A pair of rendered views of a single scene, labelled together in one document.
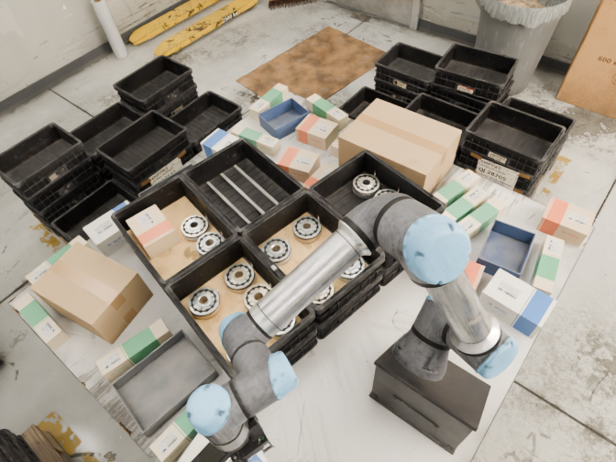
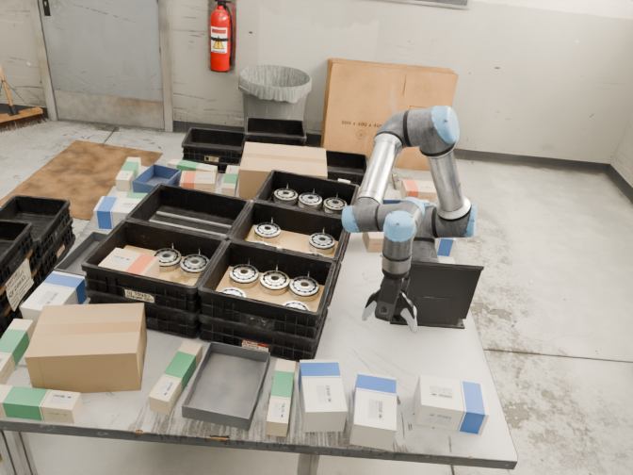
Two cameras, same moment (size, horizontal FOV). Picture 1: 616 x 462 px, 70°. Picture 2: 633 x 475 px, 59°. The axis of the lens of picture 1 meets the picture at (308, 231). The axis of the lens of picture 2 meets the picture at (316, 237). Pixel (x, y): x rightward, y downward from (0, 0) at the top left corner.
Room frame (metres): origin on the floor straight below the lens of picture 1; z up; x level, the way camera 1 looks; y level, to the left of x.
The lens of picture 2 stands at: (-0.46, 1.21, 2.07)
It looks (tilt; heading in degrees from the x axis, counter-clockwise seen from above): 33 degrees down; 314
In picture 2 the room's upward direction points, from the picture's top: 7 degrees clockwise
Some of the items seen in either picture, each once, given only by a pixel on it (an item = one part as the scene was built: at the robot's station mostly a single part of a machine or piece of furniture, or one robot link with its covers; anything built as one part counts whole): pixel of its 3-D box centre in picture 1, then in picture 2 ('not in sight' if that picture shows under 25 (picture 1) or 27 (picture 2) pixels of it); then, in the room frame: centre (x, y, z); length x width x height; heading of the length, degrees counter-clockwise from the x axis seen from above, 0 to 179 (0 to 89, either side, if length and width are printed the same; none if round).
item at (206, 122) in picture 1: (208, 137); (31, 244); (2.18, 0.55, 0.31); 0.40 x 0.30 x 0.34; 136
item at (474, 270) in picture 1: (455, 275); (382, 237); (0.77, -0.50, 0.74); 0.16 x 0.12 x 0.07; 55
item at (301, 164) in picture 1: (298, 164); not in sight; (1.41, 0.01, 0.74); 0.16 x 0.12 x 0.07; 61
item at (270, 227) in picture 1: (313, 255); (290, 242); (0.84, -0.01, 0.87); 0.40 x 0.30 x 0.11; 36
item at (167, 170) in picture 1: (168, 176); (20, 283); (1.77, 0.73, 0.41); 0.31 x 0.02 x 0.16; 136
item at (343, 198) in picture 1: (374, 207); (307, 204); (1.02, -0.25, 0.87); 0.40 x 0.30 x 0.11; 36
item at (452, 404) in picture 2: not in sight; (449, 403); (0.02, 0.04, 0.75); 0.20 x 0.12 x 0.09; 41
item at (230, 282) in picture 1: (239, 275); (244, 272); (0.79, 0.25, 0.86); 0.10 x 0.10 x 0.01
